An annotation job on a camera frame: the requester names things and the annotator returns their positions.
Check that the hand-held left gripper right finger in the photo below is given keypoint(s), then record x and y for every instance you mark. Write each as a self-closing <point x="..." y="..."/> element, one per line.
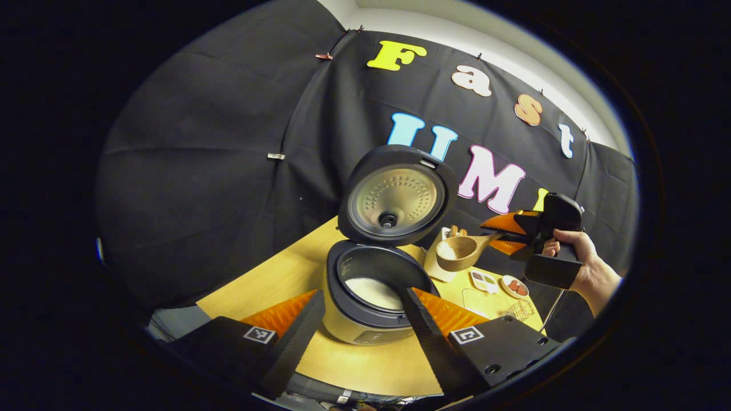
<point x="434" y="342"/>

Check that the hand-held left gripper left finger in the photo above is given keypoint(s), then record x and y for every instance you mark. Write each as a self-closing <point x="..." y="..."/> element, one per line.
<point x="288" y="351"/>

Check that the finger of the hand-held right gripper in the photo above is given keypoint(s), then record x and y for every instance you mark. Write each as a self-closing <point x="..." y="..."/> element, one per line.
<point x="508" y="224"/>
<point x="508" y="246"/>

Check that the wooden spoon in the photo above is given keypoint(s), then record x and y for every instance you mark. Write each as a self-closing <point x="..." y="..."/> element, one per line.
<point x="462" y="254"/>

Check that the clear container of rice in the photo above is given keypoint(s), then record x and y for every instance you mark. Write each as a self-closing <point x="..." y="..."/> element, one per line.
<point x="480" y="299"/>

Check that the dark blue rice cooker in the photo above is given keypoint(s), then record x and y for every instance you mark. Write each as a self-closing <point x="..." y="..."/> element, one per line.
<point x="394" y="197"/>

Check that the white round plate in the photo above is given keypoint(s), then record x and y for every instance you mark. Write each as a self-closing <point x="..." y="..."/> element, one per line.
<point x="505" y="285"/>

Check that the white divided dish of beans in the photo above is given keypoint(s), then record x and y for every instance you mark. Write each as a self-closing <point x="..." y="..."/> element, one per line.
<point x="484" y="281"/>

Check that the toasted bread slice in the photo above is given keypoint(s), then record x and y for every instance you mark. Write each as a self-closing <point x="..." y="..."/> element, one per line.
<point x="455" y="231"/>

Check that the white toaster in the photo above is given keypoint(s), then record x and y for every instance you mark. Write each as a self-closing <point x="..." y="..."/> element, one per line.
<point x="432" y="268"/>

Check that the black backdrop cloth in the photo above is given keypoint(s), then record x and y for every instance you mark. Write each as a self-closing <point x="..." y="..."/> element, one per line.
<point x="188" y="171"/>

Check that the red cloth clip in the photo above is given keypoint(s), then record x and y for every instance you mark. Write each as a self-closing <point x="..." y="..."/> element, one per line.
<point x="324" y="56"/>

